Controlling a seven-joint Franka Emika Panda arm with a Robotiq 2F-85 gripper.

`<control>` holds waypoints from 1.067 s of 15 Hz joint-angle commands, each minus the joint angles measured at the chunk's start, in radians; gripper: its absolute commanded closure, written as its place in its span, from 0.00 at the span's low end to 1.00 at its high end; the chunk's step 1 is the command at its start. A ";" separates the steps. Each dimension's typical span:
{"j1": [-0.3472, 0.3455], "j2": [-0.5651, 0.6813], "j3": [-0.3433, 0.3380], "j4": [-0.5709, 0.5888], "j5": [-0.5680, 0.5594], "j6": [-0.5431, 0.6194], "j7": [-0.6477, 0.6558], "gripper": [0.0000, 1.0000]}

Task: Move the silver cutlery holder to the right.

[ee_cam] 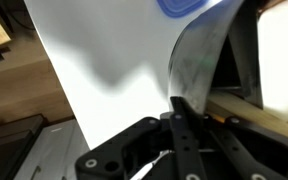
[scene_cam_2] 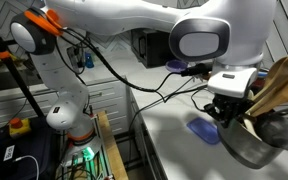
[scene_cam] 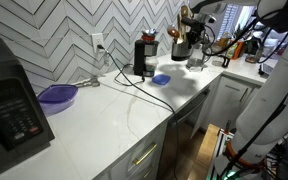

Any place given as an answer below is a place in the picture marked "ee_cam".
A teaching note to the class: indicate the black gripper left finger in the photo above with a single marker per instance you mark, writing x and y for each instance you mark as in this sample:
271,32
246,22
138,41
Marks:
184,140

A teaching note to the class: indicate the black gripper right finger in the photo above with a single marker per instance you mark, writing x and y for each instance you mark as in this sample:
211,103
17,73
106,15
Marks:
247,150

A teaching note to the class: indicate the silver metal cutlery holder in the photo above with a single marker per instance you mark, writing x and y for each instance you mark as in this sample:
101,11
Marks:
197,56

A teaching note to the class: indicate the plain white cabinet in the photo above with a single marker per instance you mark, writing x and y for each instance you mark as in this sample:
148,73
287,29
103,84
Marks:
54,150

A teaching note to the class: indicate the black appliance top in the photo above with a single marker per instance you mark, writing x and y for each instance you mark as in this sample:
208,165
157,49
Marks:
10,143

